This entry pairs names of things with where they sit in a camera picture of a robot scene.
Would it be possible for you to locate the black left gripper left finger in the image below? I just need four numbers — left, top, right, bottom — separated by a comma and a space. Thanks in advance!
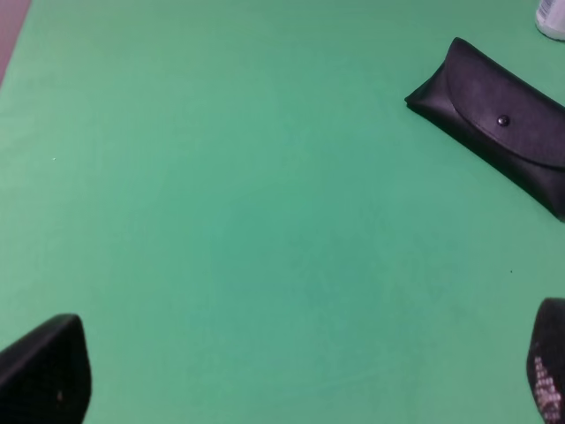
1, 314, 92, 424

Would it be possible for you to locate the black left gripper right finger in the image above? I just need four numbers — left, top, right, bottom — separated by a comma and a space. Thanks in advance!
526, 298, 564, 423

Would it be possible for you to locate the black leather glasses case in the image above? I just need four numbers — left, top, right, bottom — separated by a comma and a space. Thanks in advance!
405, 37, 564, 220

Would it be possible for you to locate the green tablecloth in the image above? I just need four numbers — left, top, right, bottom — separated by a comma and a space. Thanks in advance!
1, 1, 564, 423

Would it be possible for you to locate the blue white yogurt bottle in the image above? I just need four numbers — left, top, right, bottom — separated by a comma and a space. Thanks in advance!
536, 0, 565, 42

